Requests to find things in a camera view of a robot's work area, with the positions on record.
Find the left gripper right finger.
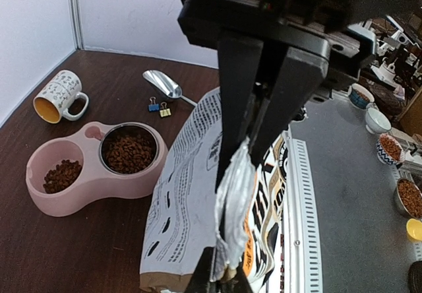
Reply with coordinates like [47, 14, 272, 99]
[227, 268, 253, 293]

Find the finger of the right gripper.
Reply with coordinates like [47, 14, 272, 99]
[216, 37, 263, 186]
[249, 47, 329, 167]

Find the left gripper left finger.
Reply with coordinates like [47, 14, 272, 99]
[185, 247, 214, 293]

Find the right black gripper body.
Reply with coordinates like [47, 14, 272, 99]
[177, 0, 378, 92]

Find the dog food bag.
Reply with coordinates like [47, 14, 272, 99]
[140, 89, 288, 292]

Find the metal food scoop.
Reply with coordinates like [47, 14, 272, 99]
[142, 70, 197, 107]

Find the gold binder clip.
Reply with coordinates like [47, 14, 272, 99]
[160, 102, 171, 118]

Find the pink double pet bowl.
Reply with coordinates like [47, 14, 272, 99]
[26, 121, 168, 217]

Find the blue binder clip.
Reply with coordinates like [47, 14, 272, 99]
[148, 96, 161, 112]

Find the dark blue kibble bowl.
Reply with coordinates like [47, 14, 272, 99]
[347, 83, 375, 110]

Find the white ceramic bowl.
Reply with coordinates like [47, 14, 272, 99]
[365, 108, 392, 135]

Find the blue patterned kibble bowl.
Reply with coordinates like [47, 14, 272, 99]
[377, 133, 405, 166]

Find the brown dog kibble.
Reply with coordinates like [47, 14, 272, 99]
[43, 135, 156, 193]

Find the bowl of kibble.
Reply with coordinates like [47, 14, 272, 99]
[394, 178, 421, 220]

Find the black round stand base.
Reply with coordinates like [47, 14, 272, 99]
[407, 261, 422, 293]

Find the white patterned mug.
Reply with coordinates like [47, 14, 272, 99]
[33, 70, 90, 124]

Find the yellow cup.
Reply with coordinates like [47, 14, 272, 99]
[406, 218, 422, 243]

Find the right aluminium frame post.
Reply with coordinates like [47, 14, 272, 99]
[69, 0, 84, 50]

